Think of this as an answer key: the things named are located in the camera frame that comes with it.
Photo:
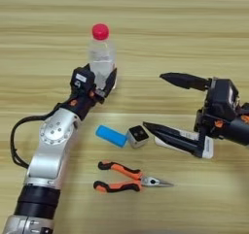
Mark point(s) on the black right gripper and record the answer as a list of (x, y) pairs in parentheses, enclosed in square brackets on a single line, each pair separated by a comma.
[(233, 131)]

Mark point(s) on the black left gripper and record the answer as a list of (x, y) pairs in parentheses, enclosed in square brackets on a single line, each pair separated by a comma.
[(82, 103)]

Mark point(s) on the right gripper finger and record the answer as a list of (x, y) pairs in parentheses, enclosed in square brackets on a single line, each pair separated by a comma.
[(184, 80)]

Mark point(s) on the clear bottle with red cap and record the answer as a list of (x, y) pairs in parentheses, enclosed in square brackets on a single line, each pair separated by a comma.
[(101, 56)]

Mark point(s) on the white remote control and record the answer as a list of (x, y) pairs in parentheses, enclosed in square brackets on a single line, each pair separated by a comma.
[(209, 149)]

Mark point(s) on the small black cube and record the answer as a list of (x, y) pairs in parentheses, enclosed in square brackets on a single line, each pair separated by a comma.
[(138, 135)]

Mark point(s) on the blue rectangular block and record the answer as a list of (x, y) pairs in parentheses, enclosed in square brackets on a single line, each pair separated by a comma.
[(110, 136)]

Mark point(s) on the orange black needle-nose pliers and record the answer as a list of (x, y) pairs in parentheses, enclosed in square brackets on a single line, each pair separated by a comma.
[(124, 170)]

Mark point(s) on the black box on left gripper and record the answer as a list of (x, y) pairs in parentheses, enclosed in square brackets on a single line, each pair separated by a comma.
[(81, 79)]

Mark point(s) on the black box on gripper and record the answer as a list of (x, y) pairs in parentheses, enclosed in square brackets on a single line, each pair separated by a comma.
[(81, 79), (222, 97)]

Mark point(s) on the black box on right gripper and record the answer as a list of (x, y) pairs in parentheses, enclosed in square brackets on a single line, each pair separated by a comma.
[(222, 97)]

